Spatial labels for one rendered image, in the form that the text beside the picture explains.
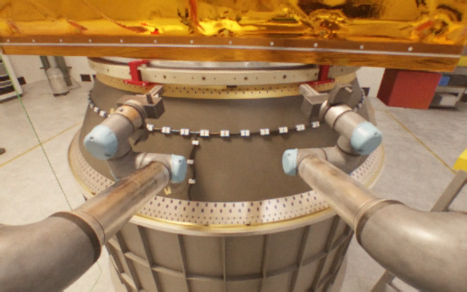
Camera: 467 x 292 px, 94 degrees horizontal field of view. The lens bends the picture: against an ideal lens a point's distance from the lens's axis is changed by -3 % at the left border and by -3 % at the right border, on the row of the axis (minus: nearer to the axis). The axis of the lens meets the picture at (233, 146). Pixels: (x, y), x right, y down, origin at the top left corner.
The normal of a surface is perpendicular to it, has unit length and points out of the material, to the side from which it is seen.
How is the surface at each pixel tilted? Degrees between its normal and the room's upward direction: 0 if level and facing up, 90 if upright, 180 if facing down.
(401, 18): 93
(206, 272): 90
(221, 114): 62
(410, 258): 70
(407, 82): 90
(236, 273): 90
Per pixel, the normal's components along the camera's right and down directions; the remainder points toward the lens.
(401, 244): -0.79, -0.29
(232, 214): 0.03, -0.30
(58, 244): 0.69, -0.54
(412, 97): -0.20, 0.48
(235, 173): 0.05, 0.03
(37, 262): 0.74, -0.32
